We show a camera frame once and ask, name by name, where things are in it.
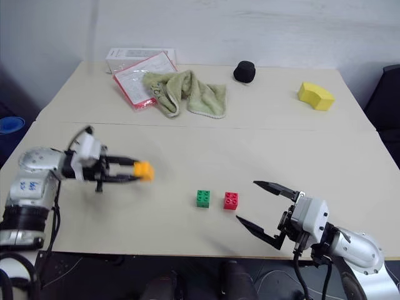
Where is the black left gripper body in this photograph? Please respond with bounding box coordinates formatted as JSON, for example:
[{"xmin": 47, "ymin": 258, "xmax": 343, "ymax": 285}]
[{"xmin": 81, "ymin": 153, "xmax": 111, "ymax": 194}]

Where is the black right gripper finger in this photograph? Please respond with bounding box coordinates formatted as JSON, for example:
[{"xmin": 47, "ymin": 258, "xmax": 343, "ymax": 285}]
[
  {"xmin": 252, "ymin": 180, "xmax": 306, "ymax": 204},
  {"xmin": 236, "ymin": 215, "xmax": 287, "ymax": 251}
]

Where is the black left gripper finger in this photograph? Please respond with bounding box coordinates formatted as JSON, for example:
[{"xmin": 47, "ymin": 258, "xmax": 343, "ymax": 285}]
[
  {"xmin": 106, "ymin": 154, "xmax": 139, "ymax": 167},
  {"xmin": 105, "ymin": 174, "xmax": 142, "ymax": 185}
]

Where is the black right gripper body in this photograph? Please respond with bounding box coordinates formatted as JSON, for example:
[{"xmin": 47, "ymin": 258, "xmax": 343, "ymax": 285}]
[{"xmin": 276, "ymin": 204, "xmax": 314, "ymax": 251}]

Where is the orange toy brick cube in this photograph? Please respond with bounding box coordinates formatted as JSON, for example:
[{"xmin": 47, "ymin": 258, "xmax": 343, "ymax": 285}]
[{"xmin": 133, "ymin": 161, "xmax": 156, "ymax": 183}]

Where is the red toy brick cube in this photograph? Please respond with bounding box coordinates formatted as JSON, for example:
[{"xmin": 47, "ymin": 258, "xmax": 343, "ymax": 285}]
[{"xmin": 223, "ymin": 191, "xmax": 241, "ymax": 211}]

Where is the dark rounded shape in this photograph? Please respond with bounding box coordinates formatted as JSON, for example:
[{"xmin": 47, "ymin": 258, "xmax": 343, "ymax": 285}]
[{"xmin": 219, "ymin": 259, "xmax": 261, "ymax": 300}]

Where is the green toy brick cube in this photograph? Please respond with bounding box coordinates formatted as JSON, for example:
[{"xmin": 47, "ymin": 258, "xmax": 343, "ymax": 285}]
[{"xmin": 196, "ymin": 189, "xmax": 212, "ymax": 209}]

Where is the red-edged plastic document sleeve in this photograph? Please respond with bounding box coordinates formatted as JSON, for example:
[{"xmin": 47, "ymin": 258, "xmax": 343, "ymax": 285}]
[{"xmin": 112, "ymin": 51, "xmax": 179, "ymax": 112}]

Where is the blue bucket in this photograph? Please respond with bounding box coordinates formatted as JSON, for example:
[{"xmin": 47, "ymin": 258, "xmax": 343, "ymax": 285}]
[{"xmin": 0, "ymin": 116, "xmax": 26, "ymax": 136}]

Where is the light green towel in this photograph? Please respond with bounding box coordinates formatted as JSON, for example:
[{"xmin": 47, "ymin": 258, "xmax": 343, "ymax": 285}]
[{"xmin": 142, "ymin": 70, "xmax": 228, "ymax": 120}]

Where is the yellow curved foam block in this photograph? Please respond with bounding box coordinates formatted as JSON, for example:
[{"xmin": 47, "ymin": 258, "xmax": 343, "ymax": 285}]
[{"xmin": 296, "ymin": 81, "xmax": 336, "ymax": 112}]

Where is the white cardboard box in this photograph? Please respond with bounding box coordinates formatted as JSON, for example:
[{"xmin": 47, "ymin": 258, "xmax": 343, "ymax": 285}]
[{"xmin": 104, "ymin": 47, "xmax": 177, "ymax": 74}]

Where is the black round cap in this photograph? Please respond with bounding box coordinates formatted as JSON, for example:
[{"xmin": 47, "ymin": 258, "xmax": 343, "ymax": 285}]
[{"xmin": 232, "ymin": 60, "xmax": 257, "ymax": 84}]

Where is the black chair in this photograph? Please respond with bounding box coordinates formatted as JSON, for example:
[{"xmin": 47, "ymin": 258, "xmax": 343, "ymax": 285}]
[{"xmin": 363, "ymin": 64, "xmax": 400, "ymax": 171}]

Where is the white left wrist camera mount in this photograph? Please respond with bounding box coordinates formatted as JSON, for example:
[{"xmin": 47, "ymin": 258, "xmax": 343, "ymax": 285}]
[{"xmin": 70, "ymin": 131, "xmax": 108, "ymax": 182}]

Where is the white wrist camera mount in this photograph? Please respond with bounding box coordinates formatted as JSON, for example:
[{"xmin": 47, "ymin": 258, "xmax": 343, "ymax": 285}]
[
  {"xmin": 290, "ymin": 197, "xmax": 331, "ymax": 243},
  {"xmin": 70, "ymin": 131, "xmax": 108, "ymax": 182}
]

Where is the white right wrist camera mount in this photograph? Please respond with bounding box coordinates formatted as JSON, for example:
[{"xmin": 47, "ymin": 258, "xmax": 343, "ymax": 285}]
[{"xmin": 290, "ymin": 197, "xmax": 331, "ymax": 243}]

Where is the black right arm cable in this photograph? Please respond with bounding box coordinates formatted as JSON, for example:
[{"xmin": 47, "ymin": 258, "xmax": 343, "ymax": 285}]
[{"xmin": 291, "ymin": 243, "xmax": 314, "ymax": 300}]

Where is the thick black hose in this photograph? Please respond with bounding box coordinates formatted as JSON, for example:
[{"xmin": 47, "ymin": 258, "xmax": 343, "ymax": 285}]
[{"xmin": 0, "ymin": 251, "xmax": 42, "ymax": 300}]

